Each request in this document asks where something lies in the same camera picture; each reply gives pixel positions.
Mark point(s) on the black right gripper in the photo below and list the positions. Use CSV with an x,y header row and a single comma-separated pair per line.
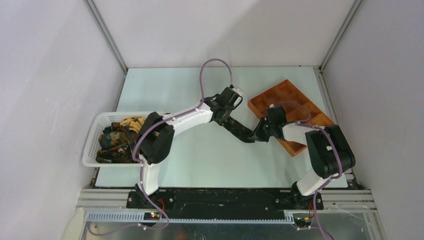
x,y
258,135

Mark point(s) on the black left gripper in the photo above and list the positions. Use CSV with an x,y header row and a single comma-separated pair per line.
x,y
231,108

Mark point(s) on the black gold floral tie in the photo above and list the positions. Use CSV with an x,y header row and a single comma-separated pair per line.
x,y
238,130

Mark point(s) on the wooden compartment tray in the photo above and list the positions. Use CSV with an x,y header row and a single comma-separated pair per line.
x,y
296,105

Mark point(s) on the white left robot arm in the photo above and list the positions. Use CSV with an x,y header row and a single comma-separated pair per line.
x,y
155,138

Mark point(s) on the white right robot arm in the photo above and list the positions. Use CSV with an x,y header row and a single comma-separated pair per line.
x,y
329,152

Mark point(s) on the green gold patterned tie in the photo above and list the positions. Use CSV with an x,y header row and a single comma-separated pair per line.
x,y
117,141

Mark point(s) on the white plastic basket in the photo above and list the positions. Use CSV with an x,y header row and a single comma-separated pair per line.
x,y
92,145

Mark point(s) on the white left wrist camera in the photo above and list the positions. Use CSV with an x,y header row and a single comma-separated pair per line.
x,y
237,90

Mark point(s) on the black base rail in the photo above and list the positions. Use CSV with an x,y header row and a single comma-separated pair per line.
x,y
224,203

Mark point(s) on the aluminium frame rail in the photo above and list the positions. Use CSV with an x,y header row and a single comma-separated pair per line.
x,y
110,204

